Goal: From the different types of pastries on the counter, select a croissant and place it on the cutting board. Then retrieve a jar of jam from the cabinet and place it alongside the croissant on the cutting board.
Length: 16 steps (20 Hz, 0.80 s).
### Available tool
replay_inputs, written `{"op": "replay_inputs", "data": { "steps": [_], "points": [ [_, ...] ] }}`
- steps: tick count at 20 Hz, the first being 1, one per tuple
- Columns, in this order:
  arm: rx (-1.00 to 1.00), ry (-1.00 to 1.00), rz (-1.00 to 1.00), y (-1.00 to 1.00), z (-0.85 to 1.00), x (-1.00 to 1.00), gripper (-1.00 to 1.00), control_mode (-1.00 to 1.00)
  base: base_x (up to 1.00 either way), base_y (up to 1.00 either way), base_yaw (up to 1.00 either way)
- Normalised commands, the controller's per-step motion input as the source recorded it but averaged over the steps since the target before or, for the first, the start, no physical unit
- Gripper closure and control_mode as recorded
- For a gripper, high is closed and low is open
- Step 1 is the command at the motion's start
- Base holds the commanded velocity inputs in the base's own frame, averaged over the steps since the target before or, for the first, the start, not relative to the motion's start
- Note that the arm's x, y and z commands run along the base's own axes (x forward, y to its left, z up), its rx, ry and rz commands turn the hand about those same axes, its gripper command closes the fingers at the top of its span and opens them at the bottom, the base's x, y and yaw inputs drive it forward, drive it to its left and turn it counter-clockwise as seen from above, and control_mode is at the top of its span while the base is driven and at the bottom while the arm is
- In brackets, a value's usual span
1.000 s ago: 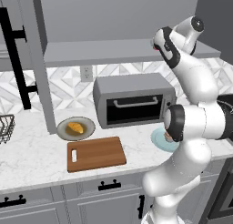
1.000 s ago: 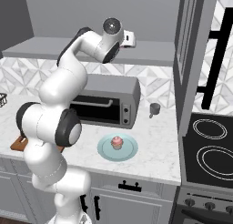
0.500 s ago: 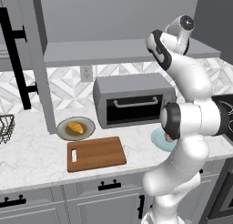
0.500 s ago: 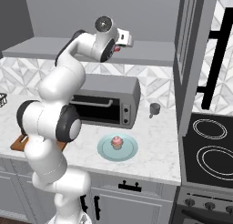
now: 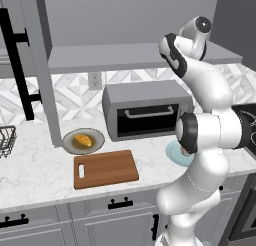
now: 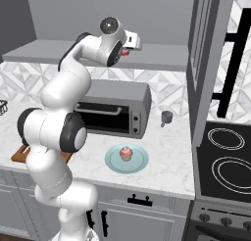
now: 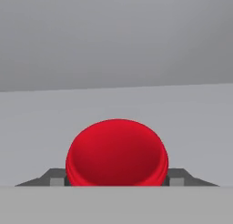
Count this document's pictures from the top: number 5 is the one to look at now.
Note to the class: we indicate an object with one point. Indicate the brown pastry on blue plate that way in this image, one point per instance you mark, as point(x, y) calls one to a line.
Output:
point(183, 152)

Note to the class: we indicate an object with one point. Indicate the black hob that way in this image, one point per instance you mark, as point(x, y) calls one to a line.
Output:
point(248, 111)

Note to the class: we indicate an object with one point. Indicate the white wall outlet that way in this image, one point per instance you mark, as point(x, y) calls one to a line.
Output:
point(95, 80)

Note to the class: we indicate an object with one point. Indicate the dark grey wall cabinet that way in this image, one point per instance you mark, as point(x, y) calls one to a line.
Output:
point(236, 26)

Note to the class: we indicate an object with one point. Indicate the golden croissant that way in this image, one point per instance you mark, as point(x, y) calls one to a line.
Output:
point(83, 140)

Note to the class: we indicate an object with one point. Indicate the grey drawer front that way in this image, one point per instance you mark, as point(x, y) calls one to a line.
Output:
point(140, 198)
point(36, 216)

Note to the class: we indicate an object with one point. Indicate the grey cabinet door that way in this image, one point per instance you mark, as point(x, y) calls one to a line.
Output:
point(116, 231)
point(41, 73)

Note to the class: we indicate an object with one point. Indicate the light blue plate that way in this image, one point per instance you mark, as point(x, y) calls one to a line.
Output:
point(173, 155)

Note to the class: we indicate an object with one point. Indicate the grey toaster oven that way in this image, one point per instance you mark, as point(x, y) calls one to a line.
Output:
point(146, 94)

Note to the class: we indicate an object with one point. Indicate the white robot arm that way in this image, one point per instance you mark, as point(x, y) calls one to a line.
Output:
point(203, 176)

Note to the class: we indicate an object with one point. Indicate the grey round plate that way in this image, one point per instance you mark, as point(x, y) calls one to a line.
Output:
point(68, 144)

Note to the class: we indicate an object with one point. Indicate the brown wooden cutting board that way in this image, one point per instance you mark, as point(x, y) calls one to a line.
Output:
point(106, 168)

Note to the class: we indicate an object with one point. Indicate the dark grey oven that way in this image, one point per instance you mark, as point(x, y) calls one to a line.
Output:
point(245, 213)

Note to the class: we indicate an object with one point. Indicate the grey lower cabinet door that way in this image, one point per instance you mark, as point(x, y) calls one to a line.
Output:
point(116, 231)

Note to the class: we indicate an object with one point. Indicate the grey upper cabinet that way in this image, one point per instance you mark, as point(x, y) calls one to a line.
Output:
point(116, 56)

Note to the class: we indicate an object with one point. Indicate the grey upper cabinet door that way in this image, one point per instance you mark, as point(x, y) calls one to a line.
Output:
point(41, 73)

